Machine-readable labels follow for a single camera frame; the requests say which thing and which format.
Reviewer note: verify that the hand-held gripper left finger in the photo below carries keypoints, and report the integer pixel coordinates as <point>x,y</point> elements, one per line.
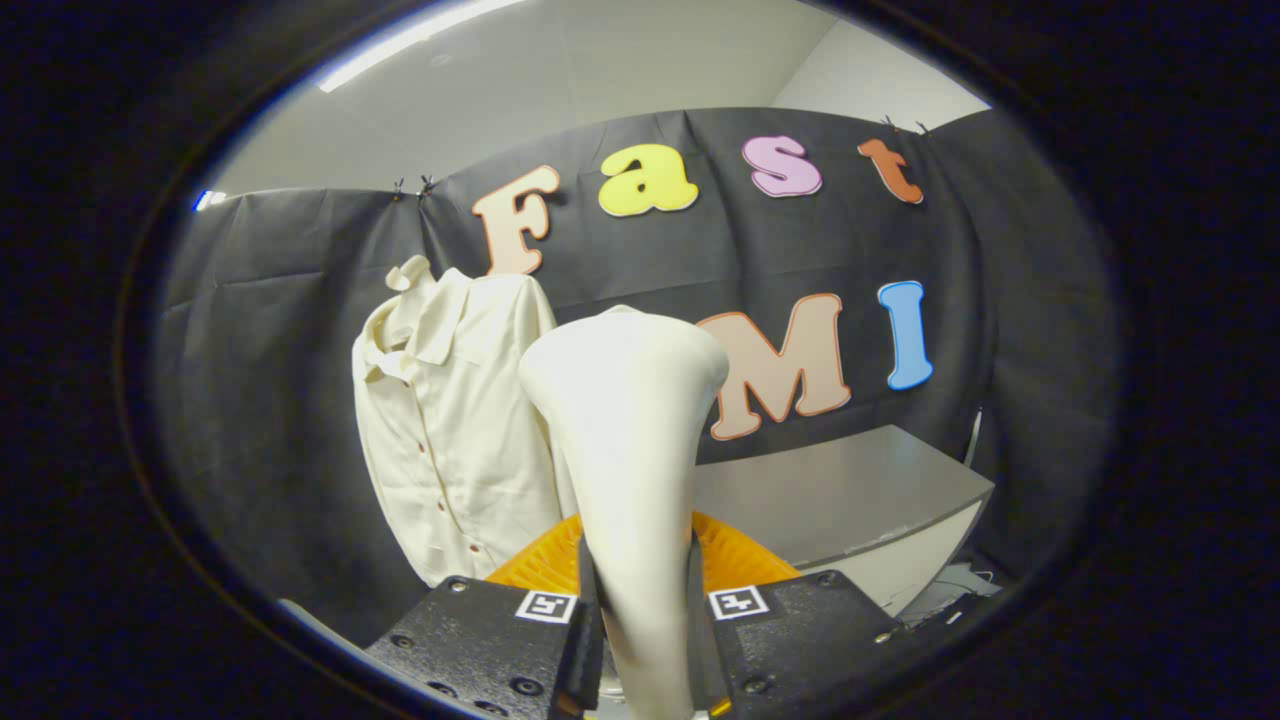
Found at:
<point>490,650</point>

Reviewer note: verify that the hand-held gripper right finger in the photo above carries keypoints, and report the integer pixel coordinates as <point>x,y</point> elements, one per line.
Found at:
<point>800,640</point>

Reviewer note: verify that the cream button shirt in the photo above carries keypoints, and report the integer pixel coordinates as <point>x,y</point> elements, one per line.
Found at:
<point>450,430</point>

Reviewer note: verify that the white cabinet with grey top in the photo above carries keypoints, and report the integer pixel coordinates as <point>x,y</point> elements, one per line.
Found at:
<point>850,490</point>

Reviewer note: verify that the cream hanger hook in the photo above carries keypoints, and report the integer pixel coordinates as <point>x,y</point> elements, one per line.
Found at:
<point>408,272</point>

